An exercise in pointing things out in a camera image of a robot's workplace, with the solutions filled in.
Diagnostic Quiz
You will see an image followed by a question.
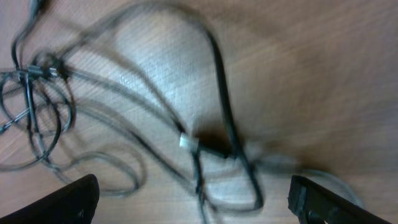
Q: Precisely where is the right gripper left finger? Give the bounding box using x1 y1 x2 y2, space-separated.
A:
1 174 100 224

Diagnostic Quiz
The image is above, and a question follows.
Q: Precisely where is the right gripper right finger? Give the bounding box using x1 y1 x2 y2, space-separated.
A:
288 175 389 224

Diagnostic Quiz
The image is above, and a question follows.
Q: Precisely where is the black cable bundle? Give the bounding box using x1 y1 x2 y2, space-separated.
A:
0 0 364 224

